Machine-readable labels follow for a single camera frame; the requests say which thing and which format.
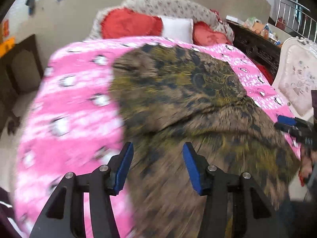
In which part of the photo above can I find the dark carved wooden cabinet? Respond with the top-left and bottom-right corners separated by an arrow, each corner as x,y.
226,20 -> 283,85

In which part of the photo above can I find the white upholstered chair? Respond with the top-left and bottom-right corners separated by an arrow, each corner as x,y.
272,37 -> 317,117

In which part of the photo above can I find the small red pillow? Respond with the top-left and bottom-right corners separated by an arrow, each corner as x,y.
193,21 -> 232,46

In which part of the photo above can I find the person's right hand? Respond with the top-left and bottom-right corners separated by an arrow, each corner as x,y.
298,144 -> 317,186

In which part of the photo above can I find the large red pillow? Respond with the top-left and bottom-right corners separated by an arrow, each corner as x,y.
101,8 -> 164,39

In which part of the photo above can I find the metal stair railing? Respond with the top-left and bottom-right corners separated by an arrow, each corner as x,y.
274,0 -> 317,42

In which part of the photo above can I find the clutter on cabinet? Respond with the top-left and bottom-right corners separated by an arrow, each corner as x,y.
226,15 -> 285,47

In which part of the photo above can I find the floral upholstered headboard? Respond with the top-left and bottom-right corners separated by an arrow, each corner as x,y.
85,0 -> 234,42

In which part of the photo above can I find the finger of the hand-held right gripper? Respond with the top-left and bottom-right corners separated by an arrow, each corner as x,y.
274,115 -> 313,139

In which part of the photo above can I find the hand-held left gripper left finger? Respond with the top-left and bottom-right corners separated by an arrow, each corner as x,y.
29,142 -> 134,238

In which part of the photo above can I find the pink printed blanket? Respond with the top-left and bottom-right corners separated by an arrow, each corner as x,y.
13,36 -> 301,238

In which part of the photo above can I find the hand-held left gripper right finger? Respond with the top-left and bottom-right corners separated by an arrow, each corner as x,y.
182,142 -> 289,238

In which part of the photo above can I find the dark wooden nightstand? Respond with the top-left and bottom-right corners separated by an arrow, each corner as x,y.
0,34 -> 45,129

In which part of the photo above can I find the brown patterned garment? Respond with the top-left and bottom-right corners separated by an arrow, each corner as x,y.
109,44 -> 301,238

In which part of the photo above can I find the white pillow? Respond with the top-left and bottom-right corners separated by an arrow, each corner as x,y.
158,16 -> 194,44

